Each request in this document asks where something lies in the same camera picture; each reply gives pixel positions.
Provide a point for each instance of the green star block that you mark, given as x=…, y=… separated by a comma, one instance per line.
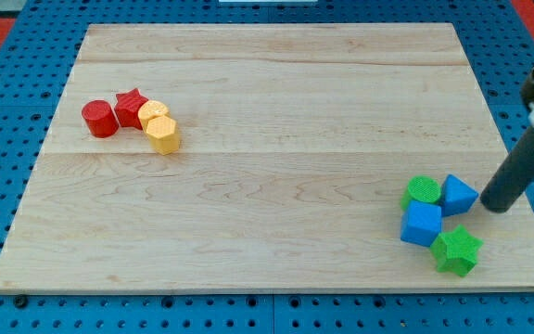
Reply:
x=456, y=251

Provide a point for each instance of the red star block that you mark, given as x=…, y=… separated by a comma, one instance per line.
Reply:
x=127, y=106

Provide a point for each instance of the wooden board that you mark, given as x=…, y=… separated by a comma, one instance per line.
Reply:
x=297, y=142

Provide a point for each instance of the yellow hexagon block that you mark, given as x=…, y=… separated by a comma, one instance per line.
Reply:
x=163, y=135

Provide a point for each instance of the yellow cylinder block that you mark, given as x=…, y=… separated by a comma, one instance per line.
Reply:
x=150, y=110

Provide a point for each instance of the green cylinder block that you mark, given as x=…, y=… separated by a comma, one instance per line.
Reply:
x=420, y=188

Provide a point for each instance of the blue cube block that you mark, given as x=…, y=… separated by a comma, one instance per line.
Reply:
x=421, y=223

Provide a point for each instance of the red cylinder block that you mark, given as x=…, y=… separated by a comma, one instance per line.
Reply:
x=99, y=118

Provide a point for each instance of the blue triangle block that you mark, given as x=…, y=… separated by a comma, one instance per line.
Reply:
x=457, y=197

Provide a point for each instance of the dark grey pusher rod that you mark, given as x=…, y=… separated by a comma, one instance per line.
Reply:
x=513, y=176

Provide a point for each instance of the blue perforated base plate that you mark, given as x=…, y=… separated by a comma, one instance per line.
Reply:
x=35, y=63

